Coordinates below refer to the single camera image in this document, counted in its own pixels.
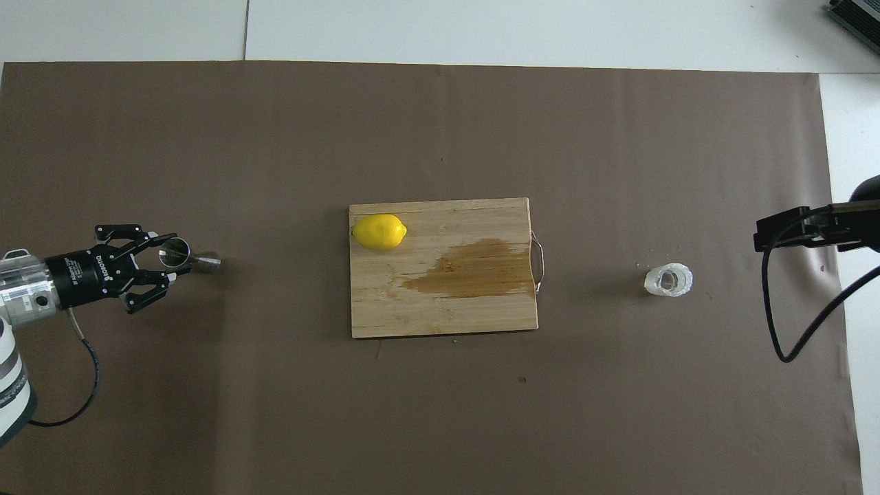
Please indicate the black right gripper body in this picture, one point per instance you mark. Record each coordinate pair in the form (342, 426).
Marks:
(863, 220)

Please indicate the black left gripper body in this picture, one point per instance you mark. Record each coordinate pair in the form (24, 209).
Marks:
(82, 275)

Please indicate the metal jigger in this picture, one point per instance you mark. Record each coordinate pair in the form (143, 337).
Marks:
(199, 261)

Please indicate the clear plastic cup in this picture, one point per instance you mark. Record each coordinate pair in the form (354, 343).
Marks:
(668, 280)

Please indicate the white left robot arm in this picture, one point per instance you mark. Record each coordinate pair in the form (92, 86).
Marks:
(17, 295)

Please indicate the brown paper table mat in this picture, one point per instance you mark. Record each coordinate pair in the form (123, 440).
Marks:
(275, 412)

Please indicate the black ribbed device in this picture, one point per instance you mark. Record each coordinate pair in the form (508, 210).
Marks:
(856, 15)

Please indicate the yellow lemon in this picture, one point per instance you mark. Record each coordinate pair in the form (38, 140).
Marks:
(378, 232)

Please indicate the wooden cutting board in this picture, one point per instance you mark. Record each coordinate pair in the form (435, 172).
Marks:
(440, 309)

